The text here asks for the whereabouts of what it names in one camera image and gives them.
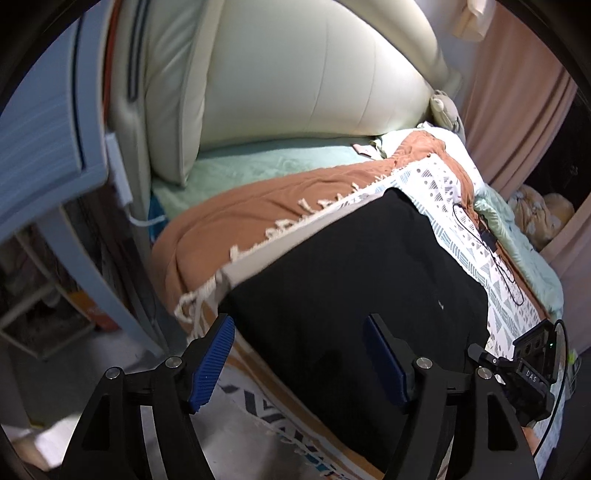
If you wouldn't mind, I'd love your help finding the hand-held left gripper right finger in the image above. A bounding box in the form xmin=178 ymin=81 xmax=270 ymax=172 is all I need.
xmin=364 ymin=314 xmax=541 ymax=480

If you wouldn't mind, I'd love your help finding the blue grey bedside table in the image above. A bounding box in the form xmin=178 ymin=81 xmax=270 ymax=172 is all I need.
xmin=0 ymin=18 xmax=163 ymax=432

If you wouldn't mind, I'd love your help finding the white charger with cable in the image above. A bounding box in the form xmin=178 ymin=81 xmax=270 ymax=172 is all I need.
xmin=104 ymin=132 xmax=168 ymax=228

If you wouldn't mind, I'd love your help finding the person's right forearm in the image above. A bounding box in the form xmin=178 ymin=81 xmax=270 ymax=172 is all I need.
xmin=521 ymin=425 xmax=540 ymax=455

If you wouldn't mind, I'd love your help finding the mint green bed sheet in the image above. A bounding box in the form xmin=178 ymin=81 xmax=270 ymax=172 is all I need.
xmin=151 ymin=137 xmax=386 ymax=222

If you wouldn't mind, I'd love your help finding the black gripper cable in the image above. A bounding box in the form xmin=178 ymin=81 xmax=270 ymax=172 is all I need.
xmin=533 ymin=318 xmax=574 ymax=460

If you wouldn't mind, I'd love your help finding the black garment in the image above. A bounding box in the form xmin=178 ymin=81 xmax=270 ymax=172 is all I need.
xmin=217 ymin=187 xmax=490 ymax=480

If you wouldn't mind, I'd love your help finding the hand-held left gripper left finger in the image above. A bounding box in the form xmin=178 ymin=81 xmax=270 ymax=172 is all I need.
xmin=65 ymin=313 xmax=236 ymax=480

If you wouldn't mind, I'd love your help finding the black adapter cable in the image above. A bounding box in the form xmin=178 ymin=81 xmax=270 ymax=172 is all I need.
xmin=452 ymin=203 xmax=525 ymax=306

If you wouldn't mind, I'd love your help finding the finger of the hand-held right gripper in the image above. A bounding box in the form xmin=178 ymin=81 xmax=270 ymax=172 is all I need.
xmin=468 ymin=344 xmax=514 ymax=376

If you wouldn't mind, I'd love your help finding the mint green quilt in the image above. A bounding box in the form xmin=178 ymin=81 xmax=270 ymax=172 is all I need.
xmin=473 ymin=185 xmax=566 ymax=324

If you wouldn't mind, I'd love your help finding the grey plush toy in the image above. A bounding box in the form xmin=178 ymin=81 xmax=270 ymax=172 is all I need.
xmin=429 ymin=90 xmax=465 ymax=136

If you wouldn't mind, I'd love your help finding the white pillow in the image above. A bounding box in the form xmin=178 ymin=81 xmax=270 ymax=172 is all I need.
xmin=374 ymin=122 xmax=462 ymax=155

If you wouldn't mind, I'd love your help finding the white geometric patterned blanket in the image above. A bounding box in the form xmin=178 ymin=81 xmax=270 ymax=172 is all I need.
xmin=217 ymin=159 xmax=557 ymax=480

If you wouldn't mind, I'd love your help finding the peach floral pillow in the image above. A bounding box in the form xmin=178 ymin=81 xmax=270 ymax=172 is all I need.
xmin=508 ymin=185 xmax=575 ymax=252

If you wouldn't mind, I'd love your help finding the orange box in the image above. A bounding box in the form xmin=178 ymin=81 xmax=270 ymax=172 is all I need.
xmin=69 ymin=277 xmax=122 ymax=332

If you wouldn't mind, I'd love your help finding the pink curtain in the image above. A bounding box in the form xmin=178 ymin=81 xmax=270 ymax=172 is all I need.
xmin=540 ymin=203 xmax=591 ymax=289
xmin=462 ymin=14 xmax=580 ymax=188

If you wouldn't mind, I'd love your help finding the cream padded headboard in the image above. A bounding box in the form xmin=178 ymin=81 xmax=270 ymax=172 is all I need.
xmin=108 ymin=0 xmax=462 ymax=186

